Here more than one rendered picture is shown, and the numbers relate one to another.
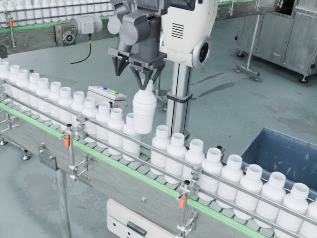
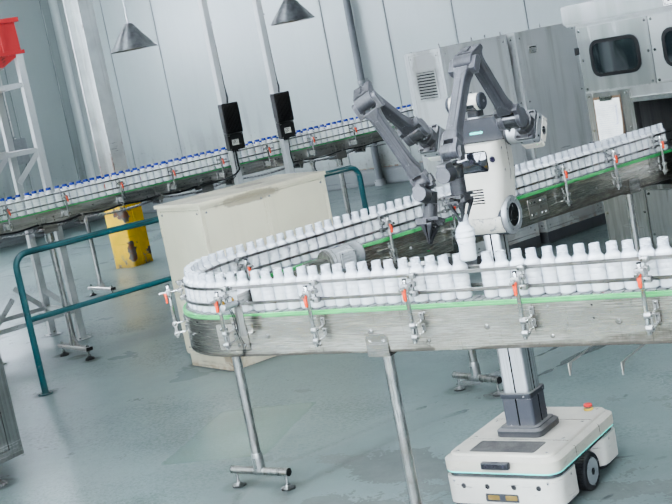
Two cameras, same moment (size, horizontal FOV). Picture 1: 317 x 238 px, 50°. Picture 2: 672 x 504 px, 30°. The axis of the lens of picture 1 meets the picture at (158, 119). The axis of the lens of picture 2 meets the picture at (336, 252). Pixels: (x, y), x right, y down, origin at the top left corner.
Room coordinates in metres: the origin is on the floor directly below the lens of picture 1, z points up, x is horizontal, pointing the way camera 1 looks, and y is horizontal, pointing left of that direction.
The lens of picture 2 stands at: (-3.59, 0.22, 1.93)
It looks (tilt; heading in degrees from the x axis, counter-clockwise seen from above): 8 degrees down; 4
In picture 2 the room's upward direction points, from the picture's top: 11 degrees counter-clockwise
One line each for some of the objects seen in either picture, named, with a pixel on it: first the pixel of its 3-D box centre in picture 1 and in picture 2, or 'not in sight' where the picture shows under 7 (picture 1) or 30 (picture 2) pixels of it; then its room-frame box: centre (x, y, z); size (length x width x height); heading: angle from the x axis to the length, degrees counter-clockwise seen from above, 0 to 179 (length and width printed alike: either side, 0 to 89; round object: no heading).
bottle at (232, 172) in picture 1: (229, 181); (550, 269); (0.74, -0.22, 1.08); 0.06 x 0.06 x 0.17
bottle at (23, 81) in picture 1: (25, 90); (340, 284); (1.20, 0.54, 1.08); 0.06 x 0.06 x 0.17
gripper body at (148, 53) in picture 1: (148, 48); (458, 188); (0.89, 0.04, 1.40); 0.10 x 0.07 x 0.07; 148
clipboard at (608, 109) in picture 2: not in sight; (608, 120); (4.73, -1.16, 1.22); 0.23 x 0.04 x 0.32; 40
